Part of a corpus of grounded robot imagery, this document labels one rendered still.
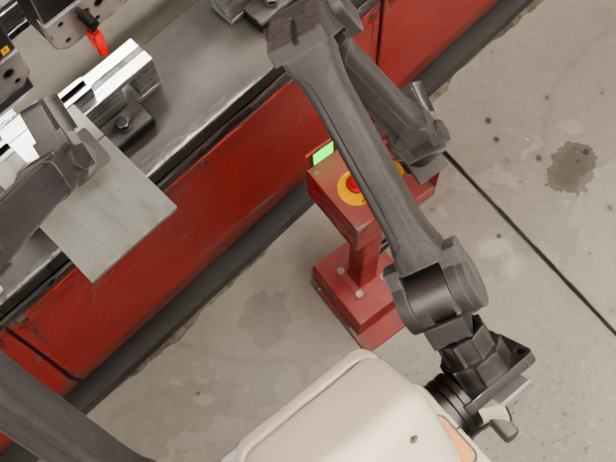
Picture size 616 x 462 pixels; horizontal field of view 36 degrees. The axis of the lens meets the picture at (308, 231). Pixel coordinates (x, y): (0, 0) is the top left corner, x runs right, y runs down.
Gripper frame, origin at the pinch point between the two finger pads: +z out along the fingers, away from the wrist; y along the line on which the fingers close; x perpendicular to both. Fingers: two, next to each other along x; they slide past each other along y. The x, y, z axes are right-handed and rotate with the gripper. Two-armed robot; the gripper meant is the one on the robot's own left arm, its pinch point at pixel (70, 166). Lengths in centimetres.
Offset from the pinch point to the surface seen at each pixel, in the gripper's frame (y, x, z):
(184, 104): -23.9, 4.6, 13.5
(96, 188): -0.8, 5.4, -1.3
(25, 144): 2.8, -7.4, 5.1
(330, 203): -32.6, 36.0, 10.4
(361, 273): -39, 63, 55
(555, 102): -120, 72, 78
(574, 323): -75, 113, 56
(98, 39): -14.4, -11.4, -15.1
